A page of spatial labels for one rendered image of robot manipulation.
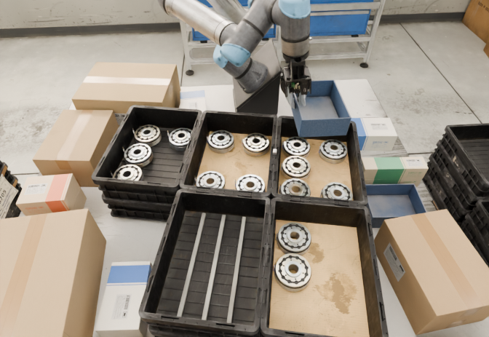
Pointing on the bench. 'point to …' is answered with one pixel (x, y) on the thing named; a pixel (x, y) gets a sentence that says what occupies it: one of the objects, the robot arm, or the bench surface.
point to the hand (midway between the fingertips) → (295, 103)
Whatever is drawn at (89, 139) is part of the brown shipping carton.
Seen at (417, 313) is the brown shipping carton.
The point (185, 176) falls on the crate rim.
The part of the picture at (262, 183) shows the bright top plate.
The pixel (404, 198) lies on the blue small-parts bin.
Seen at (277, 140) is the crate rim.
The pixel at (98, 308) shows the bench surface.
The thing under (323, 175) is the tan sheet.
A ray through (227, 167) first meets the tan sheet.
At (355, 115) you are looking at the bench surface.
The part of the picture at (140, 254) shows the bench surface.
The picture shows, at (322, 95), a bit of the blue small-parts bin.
